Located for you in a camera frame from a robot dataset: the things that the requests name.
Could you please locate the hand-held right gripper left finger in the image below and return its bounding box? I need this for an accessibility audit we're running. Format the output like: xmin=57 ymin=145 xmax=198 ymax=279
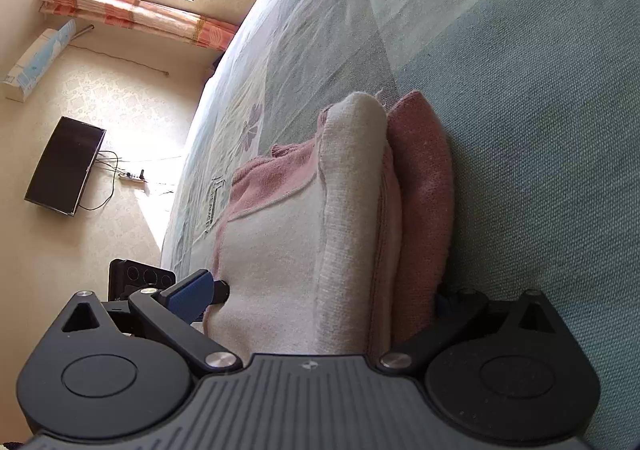
xmin=60 ymin=269 xmax=240 ymax=377

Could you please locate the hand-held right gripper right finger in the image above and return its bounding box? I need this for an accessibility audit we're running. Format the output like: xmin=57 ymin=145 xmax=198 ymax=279
xmin=377 ymin=288 xmax=558 ymax=376

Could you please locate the pink and white knit sweater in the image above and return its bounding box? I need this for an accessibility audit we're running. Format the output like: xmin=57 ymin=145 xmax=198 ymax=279
xmin=202 ymin=89 xmax=457 ymax=366

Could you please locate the white air conditioner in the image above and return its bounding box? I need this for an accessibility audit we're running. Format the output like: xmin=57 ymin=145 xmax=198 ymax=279
xmin=4 ymin=19 xmax=78 ymax=103

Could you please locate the bed with pastel patchwork sheet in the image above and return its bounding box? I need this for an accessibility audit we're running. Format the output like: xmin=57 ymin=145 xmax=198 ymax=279
xmin=160 ymin=0 xmax=640 ymax=450

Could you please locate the pink patterned curtain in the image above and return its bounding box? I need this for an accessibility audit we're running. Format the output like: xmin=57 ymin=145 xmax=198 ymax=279
xmin=39 ymin=0 xmax=240 ymax=53

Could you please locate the black wall television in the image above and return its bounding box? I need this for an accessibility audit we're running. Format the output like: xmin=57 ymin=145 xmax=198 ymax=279
xmin=24 ymin=116 xmax=107 ymax=217

